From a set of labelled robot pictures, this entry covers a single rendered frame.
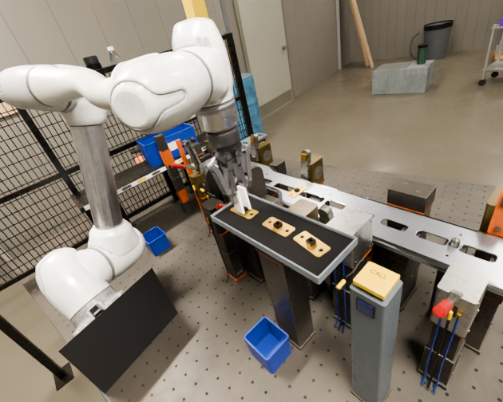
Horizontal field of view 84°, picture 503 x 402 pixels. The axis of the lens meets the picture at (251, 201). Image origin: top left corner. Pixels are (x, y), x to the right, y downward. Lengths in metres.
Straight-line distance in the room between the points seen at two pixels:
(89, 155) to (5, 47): 2.46
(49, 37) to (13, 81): 2.63
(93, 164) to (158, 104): 0.69
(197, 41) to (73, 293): 0.84
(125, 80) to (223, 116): 0.24
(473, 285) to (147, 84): 0.70
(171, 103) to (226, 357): 0.83
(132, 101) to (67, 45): 3.19
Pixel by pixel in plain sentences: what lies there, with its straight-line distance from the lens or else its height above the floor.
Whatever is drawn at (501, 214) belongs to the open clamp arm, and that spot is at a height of 1.04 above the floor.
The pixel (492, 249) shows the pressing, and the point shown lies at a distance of 0.92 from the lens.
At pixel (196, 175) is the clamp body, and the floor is 1.05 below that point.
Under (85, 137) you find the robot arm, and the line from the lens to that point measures 1.09.
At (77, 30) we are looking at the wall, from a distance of 3.70.
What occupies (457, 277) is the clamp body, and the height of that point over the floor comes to 1.06.
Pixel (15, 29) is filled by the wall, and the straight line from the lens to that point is 3.52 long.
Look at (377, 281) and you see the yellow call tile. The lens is 0.57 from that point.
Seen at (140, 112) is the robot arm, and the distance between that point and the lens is 0.44.
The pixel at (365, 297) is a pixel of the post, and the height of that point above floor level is 1.14.
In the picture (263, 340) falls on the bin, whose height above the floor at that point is 0.70.
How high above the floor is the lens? 1.59
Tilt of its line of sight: 32 degrees down
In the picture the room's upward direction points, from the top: 14 degrees counter-clockwise
